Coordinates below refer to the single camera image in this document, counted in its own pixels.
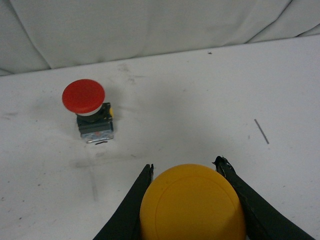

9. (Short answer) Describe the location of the white pleated curtain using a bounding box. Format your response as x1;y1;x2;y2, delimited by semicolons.
0;0;320;76

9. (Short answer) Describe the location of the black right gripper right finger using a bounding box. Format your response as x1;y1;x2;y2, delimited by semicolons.
213;156;313;240

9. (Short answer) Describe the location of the thin grey wire piece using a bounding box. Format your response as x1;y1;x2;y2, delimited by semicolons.
253;118;270;145

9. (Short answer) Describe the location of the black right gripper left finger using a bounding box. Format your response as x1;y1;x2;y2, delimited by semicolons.
94;164;154;240

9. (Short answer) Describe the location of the yellow mushroom push button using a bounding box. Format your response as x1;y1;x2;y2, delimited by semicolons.
139;164;247;240

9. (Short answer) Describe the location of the red mushroom push button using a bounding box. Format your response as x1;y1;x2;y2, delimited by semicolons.
61;79;114;143

